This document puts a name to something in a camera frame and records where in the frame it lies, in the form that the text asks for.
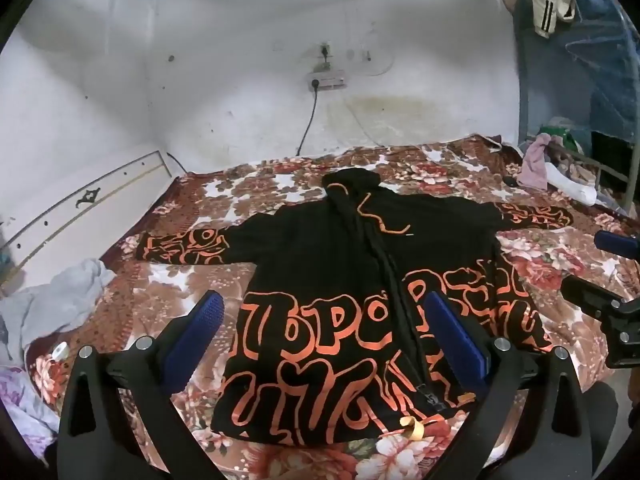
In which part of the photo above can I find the black power cable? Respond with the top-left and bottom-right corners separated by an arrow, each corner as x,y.
296,86 -> 321,156

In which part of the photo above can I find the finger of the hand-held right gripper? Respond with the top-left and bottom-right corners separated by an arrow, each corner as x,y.
560,275 -> 623,319
594,231 -> 640,257

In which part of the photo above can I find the grey cloth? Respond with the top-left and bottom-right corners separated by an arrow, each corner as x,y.
0,258 -> 118,361

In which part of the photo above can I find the purple floral cloth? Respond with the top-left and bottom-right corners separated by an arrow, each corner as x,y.
0,365 -> 61,446

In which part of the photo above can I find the white cloth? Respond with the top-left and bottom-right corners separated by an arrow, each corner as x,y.
545,165 -> 598,206

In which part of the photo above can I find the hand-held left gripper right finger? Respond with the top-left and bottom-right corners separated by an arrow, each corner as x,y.
424,291 -> 587,480

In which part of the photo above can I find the pink cloth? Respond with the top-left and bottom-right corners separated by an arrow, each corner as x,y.
516,132 -> 553,191

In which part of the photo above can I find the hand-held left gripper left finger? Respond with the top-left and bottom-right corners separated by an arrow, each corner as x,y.
57,290 -> 226,480

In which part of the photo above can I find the white headboard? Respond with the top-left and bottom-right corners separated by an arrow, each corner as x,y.
0,149 -> 176,293

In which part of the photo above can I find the floral blanket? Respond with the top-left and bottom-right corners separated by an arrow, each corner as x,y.
25,132 -> 640,480

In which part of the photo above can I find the green printed bag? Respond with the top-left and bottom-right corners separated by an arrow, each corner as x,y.
547,117 -> 578,143

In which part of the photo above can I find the blue curtain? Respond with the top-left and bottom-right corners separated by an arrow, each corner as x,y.
520,0 -> 640,171

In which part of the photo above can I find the black hoodie with orange print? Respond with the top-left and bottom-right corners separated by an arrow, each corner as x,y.
137,167 -> 575,448

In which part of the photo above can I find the white power strip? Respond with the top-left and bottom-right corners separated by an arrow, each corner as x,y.
306,73 -> 347,90

